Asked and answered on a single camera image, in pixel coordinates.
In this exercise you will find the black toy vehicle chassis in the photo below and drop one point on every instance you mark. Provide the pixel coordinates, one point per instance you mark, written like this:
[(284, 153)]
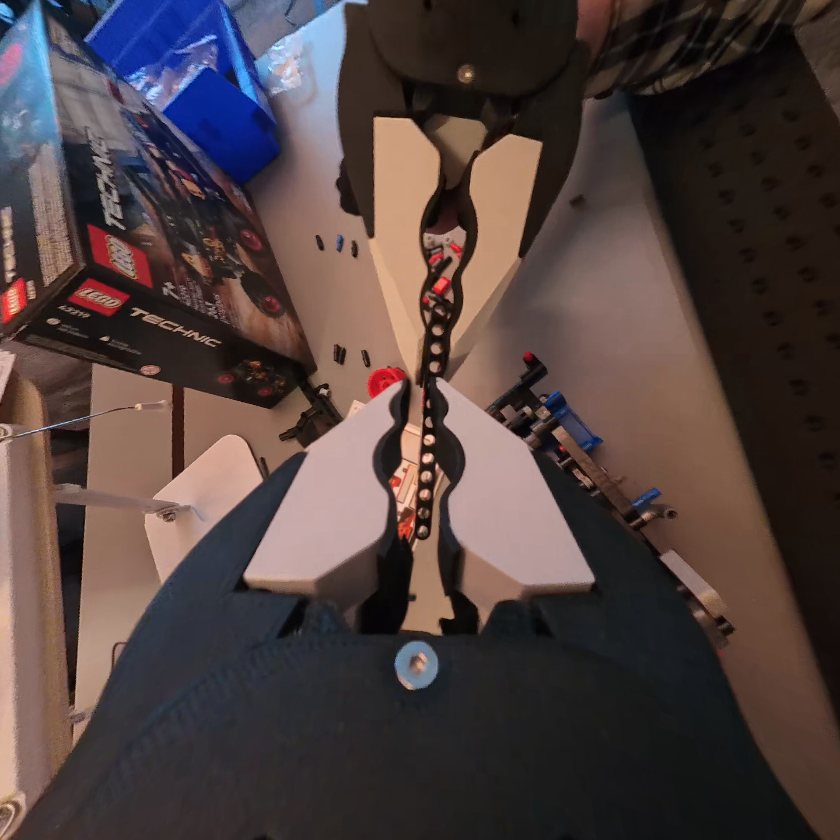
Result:
[(590, 472)]

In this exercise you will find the red toy wheel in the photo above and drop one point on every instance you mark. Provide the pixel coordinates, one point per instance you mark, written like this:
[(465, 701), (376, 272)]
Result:
[(384, 380)]

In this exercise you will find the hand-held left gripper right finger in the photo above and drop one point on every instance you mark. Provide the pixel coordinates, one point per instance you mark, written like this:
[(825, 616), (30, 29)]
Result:
[(518, 518)]

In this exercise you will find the scattered black connector pins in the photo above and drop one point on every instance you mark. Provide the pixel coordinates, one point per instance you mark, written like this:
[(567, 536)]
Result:
[(319, 241)]

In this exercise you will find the flat metal support bar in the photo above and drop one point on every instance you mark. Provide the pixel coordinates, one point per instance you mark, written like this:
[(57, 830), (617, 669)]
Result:
[(118, 504)]

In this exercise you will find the colourful sticker sheet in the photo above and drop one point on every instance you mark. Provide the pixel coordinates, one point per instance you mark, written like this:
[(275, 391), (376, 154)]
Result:
[(355, 409)]

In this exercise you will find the grey desk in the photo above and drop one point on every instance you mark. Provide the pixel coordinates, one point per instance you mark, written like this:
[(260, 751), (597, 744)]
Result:
[(590, 295)]

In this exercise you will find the clear plastic bag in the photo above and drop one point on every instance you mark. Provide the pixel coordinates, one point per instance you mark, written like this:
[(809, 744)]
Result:
[(285, 62)]

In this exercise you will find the person's right forearm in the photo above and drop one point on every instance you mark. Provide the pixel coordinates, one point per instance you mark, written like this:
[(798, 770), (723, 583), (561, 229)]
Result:
[(689, 46)]

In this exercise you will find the blue plastic bin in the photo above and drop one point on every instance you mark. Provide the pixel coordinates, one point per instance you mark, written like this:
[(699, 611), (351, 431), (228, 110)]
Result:
[(223, 124)]

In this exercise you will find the long black holed beam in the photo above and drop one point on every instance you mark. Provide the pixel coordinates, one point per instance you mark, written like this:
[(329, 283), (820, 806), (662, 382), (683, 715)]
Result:
[(436, 331)]

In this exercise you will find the white stand base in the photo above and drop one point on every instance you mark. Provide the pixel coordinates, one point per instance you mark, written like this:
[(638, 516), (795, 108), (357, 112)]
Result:
[(210, 472)]

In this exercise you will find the black toy frame piece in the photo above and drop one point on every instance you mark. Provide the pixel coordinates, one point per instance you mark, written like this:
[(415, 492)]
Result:
[(308, 420)]

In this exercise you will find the black toy set box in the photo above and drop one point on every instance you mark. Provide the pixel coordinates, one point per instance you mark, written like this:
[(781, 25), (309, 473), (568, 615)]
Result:
[(164, 229)]

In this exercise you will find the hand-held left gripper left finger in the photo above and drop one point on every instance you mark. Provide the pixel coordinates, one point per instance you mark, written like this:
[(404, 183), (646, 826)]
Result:
[(321, 518)]

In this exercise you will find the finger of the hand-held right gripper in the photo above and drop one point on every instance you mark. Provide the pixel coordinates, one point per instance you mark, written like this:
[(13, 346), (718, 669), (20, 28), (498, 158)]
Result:
[(505, 216), (400, 229)]

